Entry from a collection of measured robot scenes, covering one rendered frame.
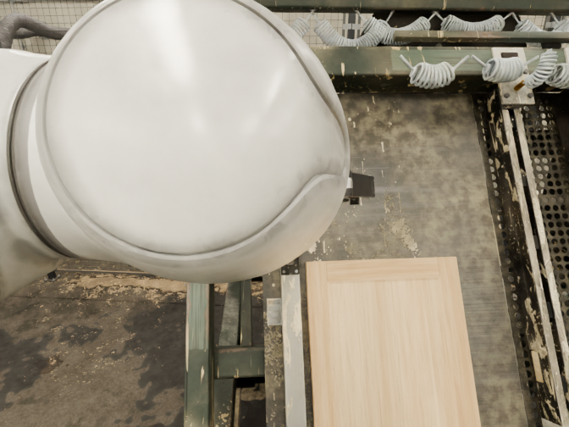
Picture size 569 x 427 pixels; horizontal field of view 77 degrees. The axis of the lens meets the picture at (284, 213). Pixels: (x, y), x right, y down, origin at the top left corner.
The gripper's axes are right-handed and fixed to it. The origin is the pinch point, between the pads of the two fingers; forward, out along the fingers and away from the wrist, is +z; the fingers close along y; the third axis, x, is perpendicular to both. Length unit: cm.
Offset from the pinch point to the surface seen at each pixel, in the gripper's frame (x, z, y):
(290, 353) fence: 39, 42, 6
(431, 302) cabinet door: 30, 54, -33
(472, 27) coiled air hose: -68, 102, -68
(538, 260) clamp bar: 20, 58, -64
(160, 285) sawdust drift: 66, 276, 152
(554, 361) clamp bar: 45, 50, -62
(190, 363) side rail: 39, 37, 31
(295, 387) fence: 47, 40, 5
